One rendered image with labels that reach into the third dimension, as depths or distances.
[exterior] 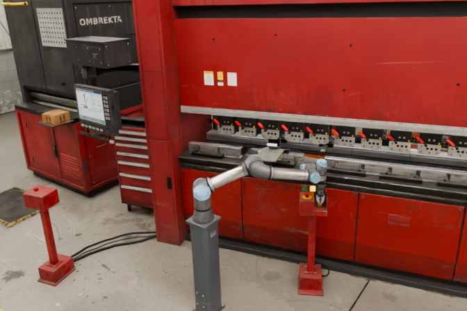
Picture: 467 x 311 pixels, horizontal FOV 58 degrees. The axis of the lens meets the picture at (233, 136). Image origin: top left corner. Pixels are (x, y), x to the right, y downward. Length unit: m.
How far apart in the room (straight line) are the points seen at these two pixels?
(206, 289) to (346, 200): 1.27
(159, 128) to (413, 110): 2.02
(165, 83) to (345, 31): 1.46
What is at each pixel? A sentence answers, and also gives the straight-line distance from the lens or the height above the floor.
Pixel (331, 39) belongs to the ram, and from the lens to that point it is 3.20.
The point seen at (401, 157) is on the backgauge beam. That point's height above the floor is 0.95.
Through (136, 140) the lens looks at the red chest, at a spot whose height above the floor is 0.88.
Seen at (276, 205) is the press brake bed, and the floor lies 0.54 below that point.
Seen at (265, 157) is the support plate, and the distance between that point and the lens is 3.34.
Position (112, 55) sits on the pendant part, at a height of 1.84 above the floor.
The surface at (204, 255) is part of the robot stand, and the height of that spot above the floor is 0.54.
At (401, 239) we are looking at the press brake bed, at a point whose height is 0.42.
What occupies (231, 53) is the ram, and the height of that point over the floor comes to 1.79.
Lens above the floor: 2.26
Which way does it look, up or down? 19 degrees down
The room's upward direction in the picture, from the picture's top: 2 degrees counter-clockwise
